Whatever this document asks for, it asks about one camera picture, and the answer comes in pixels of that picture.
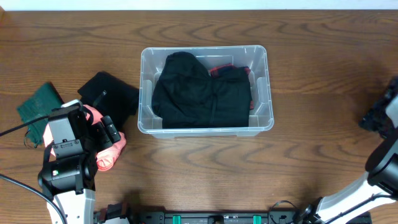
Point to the dark green cloth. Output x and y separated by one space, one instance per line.
40 104

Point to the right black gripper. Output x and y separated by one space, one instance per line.
367 121

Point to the black cloth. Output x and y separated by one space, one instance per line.
111 97

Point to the red plaid flannel shirt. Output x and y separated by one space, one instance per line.
223 69

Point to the clear plastic storage bin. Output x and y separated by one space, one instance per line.
261 118

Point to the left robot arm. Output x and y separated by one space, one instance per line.
68 173

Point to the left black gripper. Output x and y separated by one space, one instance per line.
101 133

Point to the salmon pink garment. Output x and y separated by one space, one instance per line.
106 158

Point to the large black garment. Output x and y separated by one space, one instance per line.
186 96

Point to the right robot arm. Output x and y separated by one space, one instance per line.
378 185

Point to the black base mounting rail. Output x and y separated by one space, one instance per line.
124 213

